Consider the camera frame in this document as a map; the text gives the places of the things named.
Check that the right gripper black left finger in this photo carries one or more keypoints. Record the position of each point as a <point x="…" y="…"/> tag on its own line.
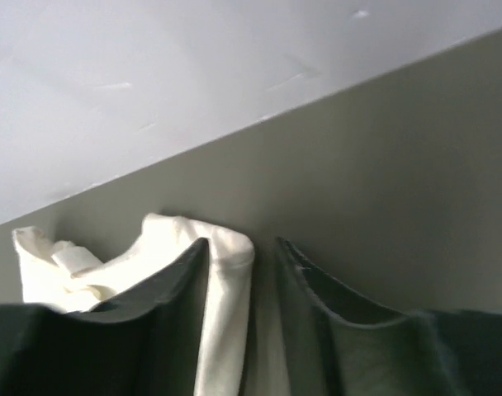
<point x="144" y="341"/>

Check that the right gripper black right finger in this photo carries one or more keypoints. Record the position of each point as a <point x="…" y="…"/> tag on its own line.
<point x="339" y="342"/>

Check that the white t shirt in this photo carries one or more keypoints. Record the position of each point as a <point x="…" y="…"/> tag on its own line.
<point x="69" y="278"/>

